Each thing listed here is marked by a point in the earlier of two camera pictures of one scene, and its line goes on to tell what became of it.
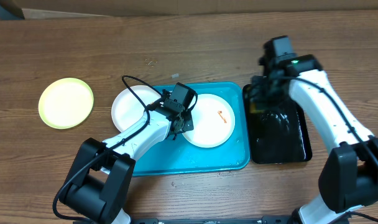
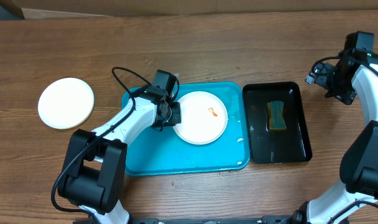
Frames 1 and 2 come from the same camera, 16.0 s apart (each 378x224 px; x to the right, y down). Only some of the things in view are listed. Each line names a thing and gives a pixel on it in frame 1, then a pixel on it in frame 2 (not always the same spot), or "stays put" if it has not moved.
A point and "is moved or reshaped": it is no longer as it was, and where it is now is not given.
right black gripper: (259, 86) → (323, 76)
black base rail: (271, 219) stays put
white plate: (127, 111) is moved or reshaped
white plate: (213, 121) → (66, 102)
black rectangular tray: (279, 135) stays put
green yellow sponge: (253, 108) → (275, 116)
